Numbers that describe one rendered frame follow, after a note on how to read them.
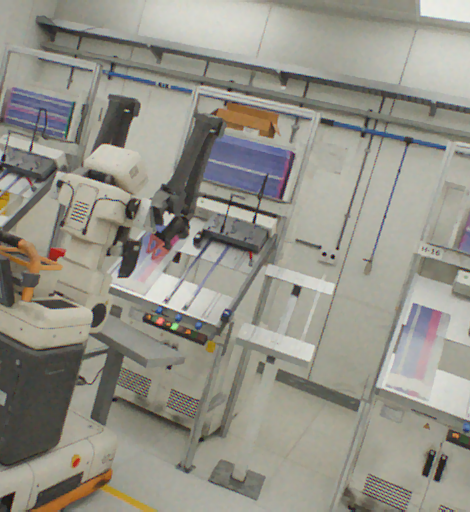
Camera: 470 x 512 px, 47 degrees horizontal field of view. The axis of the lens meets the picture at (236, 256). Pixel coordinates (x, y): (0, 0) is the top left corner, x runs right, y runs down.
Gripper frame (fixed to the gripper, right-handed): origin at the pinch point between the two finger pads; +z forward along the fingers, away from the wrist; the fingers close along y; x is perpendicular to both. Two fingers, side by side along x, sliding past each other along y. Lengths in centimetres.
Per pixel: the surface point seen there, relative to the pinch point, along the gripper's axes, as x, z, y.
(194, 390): -38, 35, 86
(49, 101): 146, -50, 81
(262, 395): -70, 16, 55
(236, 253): -15, -36, 64
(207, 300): -21, -4, 48
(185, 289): -8, -2, 51
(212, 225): 6, -41, 65
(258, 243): -22, -46, 59
